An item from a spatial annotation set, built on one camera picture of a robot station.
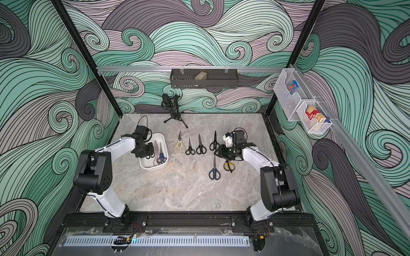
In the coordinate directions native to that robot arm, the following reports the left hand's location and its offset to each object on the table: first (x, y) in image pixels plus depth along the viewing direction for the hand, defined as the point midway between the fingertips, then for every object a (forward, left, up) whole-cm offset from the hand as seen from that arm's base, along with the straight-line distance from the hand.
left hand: (150, 151), depth 95 cm
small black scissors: (+3, -24, -4) cm, 25 cm away
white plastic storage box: (-7, 0, -3) cm, 8 cm away
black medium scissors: (+4, -31, -4) cm, 32 cm away
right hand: (-4, -42, +3) cm, 42 cm away
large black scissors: (+8, -40, -4) cm, 41 cm away
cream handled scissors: (+5, -18, -3) cm, 18 cm away
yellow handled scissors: (-8, -48, -3) cm, 49 cm away
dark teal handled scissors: (-12, -39, -4) cm, 41 cm away
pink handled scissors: (0, -4, -3) cm, 5 cm away
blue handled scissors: (-4, -7, -3) cm, 9 cm away
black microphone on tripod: (+26, -12, +16) cm, 33 cm away
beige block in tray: (+32, -31, +32) cm, 55 cm away
